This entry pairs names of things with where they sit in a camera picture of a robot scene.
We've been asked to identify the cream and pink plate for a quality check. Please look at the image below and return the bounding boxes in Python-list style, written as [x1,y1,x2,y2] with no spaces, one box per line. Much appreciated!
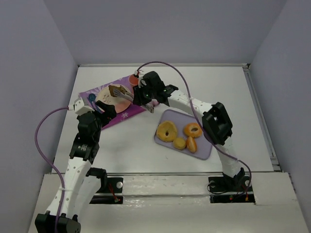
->
[95,86,131,114]

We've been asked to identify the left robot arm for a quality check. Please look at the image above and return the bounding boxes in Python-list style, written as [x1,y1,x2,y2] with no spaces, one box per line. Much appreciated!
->
[35,98,117,233]

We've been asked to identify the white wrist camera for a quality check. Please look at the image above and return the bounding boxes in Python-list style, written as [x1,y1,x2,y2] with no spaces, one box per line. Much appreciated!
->
[73,98,94,116]
[134,69,145,87]

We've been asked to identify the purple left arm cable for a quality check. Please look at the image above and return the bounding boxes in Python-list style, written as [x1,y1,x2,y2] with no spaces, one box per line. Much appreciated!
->
[35,106,75,233]

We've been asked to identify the sugared orange donut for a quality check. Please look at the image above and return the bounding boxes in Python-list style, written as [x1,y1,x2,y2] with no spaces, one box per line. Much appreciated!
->
[183,122,203,138]

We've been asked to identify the metal serving tongs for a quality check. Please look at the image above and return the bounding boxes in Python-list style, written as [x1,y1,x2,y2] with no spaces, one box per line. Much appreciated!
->
[119,91,154,113]

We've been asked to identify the pink plastic cup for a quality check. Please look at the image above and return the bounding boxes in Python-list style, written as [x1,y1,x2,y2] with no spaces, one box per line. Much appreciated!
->
[129,74,138,87]

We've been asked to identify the brown chocolate pastry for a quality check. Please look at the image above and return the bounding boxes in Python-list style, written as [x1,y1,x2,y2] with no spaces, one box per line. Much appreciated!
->
[108,85,126,97]

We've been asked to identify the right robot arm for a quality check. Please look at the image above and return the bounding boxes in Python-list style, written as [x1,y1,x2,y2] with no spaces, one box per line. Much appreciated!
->
[133,70,251,195]

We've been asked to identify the lilac plastic tray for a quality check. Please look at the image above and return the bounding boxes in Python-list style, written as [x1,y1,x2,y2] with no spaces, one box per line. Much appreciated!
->
[154,109,212,160]

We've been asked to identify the pale twisted ring bread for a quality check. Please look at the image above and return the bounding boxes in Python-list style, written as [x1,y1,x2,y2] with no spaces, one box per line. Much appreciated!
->
[156,120,178,142]

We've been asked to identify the glossy orange bun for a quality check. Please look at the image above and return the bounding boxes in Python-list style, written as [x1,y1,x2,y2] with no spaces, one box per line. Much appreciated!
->
[186,136,197,153]

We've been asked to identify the small round yellow muffin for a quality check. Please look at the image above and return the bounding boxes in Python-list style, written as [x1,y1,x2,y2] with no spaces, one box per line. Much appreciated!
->
[173,137,186,150]

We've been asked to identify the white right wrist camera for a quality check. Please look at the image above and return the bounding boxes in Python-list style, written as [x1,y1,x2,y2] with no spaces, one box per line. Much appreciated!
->
[134,69,145,87]

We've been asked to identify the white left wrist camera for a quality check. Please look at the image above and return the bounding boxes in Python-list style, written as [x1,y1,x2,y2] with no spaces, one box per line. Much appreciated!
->
[73,98,94,116]

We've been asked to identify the blue spoon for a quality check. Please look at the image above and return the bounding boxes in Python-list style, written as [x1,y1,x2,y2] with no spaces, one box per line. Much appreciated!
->
[87,93,97,110]

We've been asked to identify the purple floral placemat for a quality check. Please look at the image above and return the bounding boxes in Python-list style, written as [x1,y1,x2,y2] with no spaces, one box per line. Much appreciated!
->
[79,75,145,129]

